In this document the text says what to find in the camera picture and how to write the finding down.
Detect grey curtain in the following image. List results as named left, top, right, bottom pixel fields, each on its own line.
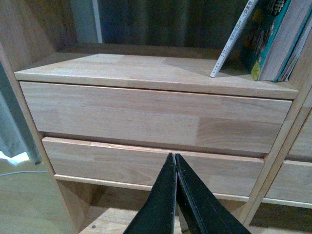
left=0, top=65, right=42, bottom=164

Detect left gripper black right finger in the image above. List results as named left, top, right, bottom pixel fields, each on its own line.
left=175, top=154, right=250, bottom=234

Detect thin leaning books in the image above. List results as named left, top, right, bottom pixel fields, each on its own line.
left=280, top=13, right=312, bottom=82

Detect white floor cable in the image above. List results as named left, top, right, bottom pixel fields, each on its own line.
left=0, top=170, right=48, bottom=176

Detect red spine whale book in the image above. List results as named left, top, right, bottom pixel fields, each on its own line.
left=210, top=0, right=258, bottom=78

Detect right lower wooden drawer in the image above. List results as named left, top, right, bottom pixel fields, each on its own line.
left=263, top=160, right=312, bottom=209

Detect teal cover book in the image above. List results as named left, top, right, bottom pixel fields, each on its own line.
left=240, top=0, right=312, bottom=82

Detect wooden bookshelf unit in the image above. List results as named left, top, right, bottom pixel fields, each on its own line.
left=0, top=0, right=312, bottom=234

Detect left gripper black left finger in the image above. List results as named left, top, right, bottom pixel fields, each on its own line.
left=124, top=153, right=177, bottom=234

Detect upper wooden drawer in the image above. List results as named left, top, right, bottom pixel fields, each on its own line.
left=21, top=82, right=291, bottom=154

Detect wooden drawer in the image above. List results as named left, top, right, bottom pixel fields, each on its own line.
left=21, top=82, right=291, bottom=154
left=42, top=137, right=264, bottom=197
left=263, top=160, right=312, bottom=209

